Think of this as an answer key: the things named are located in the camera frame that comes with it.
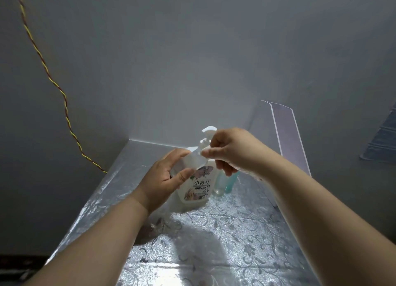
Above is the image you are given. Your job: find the person's left hand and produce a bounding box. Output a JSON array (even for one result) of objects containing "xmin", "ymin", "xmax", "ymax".
[{"xmin": 131, "ymin": 148, "xmax": 194, "ymax": 215}]

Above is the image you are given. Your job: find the person's right hand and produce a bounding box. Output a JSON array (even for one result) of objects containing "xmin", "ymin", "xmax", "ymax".
[{"xmin": 201, "ymin": 128, "xmax": 279, "ymax": 180}]

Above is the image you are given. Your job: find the white pump soap bottle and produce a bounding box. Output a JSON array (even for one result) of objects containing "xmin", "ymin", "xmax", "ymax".
[{"xmin": 170, "ymin": 126, "xmax": 221, "ymax": 210}]

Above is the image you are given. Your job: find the person's left forearm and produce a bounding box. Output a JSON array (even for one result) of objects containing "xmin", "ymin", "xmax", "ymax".
[{"xmin": 26, "ymin": 192, "xmax": 150, "ymax": 286}]

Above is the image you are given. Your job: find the person's right forearm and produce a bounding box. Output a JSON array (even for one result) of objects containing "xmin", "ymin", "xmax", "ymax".
[{"xmin": 262, "ymin": 154, "xmax": 396, "ymax": 286}]

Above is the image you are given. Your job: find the clear teal bottle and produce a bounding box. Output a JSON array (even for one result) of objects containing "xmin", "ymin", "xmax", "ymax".
[{"xmin": 213, "ymin": 168, "xmax": 240, "ymax": 197}]

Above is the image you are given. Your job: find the silver floral foil cover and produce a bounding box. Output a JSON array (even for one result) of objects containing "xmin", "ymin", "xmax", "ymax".
[{"xmin": 45, "ymin": 139, "xmax": 323, "ymax": 286}]

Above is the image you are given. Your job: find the clear acrylic panel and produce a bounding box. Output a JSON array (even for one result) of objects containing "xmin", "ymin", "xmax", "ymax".
[{"xmin": 247, "ymin": 100, "xmax": 312, "ymax": 210}]

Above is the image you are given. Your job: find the twisted yellow red cable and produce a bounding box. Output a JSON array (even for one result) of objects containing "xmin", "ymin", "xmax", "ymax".
[{"xmin": 15, "ymin": 0, "xmax": 108, "ymax": 174}]

